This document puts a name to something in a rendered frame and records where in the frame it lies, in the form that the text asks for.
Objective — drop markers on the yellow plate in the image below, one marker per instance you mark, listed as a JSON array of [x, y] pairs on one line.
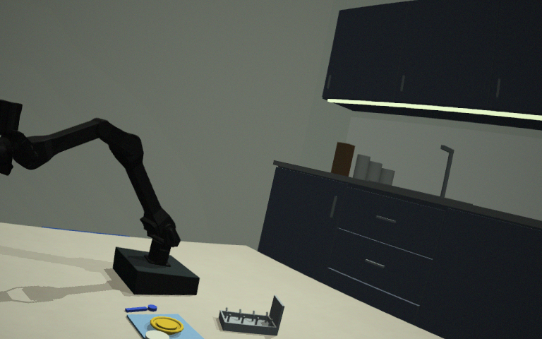
[[166, 325]]

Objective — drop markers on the dark grey dish rack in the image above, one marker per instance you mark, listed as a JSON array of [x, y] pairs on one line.
[[253, 323]]

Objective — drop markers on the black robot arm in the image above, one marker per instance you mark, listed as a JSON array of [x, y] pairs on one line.
[[33, 151]]

